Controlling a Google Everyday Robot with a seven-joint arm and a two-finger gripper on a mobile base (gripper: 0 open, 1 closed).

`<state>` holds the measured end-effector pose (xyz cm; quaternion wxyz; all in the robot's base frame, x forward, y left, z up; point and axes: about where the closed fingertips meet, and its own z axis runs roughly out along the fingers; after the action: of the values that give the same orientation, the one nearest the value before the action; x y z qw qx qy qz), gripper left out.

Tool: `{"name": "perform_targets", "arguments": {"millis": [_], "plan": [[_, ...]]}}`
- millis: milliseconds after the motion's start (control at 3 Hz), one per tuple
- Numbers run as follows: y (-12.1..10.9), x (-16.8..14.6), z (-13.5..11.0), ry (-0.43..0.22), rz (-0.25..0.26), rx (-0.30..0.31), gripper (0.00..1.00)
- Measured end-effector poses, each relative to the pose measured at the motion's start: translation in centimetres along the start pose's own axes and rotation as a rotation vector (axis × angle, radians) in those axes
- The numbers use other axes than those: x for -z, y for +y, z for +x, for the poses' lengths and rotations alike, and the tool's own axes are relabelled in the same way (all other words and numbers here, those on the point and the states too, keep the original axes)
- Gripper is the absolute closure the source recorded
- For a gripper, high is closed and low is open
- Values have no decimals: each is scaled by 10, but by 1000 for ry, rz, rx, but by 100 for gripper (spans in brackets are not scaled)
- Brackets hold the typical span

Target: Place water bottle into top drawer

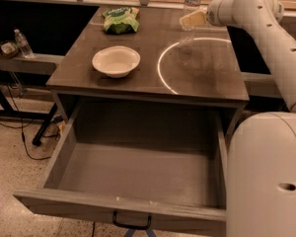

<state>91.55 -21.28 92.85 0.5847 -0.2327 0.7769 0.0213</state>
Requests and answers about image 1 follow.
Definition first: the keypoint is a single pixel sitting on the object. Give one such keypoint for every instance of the grey side shelf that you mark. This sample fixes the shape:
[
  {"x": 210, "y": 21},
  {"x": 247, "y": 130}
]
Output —
[
  {"x": 261, "y": 85},
  {"x": 43, "y": 64}
]

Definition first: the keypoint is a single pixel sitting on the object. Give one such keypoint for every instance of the grey side shelf left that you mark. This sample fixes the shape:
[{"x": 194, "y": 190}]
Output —
[{"x": 43, "y": 64}]

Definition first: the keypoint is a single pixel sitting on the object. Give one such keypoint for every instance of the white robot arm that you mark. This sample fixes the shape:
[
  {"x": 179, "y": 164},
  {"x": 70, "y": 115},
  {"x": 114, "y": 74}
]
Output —
[{"x": 261, "y": 168}]

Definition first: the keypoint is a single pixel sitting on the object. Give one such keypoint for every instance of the small water bottle on shelf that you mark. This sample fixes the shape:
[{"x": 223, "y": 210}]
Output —
[{"x": 23, "y": 44}]

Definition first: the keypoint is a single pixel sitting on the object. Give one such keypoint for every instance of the round tape roll on shelf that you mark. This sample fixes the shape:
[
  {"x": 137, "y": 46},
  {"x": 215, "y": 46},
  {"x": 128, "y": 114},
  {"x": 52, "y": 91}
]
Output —
[{"x": 8, "y": 49}]

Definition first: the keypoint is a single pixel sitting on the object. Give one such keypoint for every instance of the black drawer handle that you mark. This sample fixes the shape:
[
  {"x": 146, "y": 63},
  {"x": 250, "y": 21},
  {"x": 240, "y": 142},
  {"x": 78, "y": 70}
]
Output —
[{"x": 131, "y": 223}]

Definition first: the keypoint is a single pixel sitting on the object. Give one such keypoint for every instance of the grey wooden drawer cabinet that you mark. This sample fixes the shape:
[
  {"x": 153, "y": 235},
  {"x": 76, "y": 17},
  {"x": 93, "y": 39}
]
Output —
[{"x": 200, "y": 71}]

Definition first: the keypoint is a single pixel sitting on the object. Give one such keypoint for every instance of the open grey top drawer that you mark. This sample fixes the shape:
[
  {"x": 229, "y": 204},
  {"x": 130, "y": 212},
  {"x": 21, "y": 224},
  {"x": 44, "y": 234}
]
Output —
[{"x": 139, "y": 159}]

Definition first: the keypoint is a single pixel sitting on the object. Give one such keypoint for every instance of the green chip bag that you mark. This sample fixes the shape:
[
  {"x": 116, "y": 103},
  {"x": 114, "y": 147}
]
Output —
[{"x": 121, "y": 20}]

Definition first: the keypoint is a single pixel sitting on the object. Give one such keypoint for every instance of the white paper bowl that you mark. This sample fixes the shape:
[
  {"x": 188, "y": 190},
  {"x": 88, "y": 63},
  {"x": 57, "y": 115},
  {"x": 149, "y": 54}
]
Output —
[{"x": 116, "y": 61}]

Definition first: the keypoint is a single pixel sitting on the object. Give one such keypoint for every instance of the grey side shelf right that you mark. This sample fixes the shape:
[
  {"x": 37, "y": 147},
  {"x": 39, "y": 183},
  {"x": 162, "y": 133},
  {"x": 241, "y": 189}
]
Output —
[{"x": 261, "y": 85}]

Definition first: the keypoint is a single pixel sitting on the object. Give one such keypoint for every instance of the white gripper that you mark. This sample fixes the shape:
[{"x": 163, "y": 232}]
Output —
[{"x": 212, "y": 16}]

